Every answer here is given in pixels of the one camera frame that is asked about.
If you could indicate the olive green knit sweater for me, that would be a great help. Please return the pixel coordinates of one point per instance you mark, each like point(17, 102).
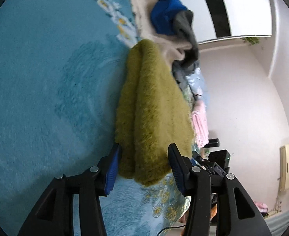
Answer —
point(154, 115)

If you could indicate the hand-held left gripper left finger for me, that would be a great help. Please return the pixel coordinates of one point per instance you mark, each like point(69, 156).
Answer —
point(112, 169)

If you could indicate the pink item on floor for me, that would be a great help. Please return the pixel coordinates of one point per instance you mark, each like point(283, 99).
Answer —
point(261, 206)

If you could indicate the grey garment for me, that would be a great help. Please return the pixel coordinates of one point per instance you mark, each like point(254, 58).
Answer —
point(187, 29)

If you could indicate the light blue floral quilt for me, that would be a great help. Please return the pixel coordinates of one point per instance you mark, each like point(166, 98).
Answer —
point(197, 81)

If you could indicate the green plant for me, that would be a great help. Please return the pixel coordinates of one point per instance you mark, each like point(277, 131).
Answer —
point(252, 40)

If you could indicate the pink folded cloth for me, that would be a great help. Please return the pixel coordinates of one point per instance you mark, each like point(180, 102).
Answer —
point(201, 125)

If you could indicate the cream knit sweater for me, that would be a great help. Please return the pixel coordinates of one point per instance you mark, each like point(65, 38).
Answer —
point(144, 12)

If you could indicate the blue garment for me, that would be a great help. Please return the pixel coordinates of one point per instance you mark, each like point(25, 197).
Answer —
point(165, 14)

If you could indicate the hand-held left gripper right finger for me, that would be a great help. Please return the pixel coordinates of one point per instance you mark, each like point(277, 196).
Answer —
point(177, 172)

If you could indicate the white glossy wardrobe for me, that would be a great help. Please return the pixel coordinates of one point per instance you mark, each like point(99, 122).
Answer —
point(245, 9)

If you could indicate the beige wall unit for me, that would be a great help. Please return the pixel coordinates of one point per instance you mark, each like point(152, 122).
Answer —
point(286, 167)

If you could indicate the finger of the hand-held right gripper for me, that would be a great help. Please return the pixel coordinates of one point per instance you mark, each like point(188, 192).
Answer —
point(199, 161)

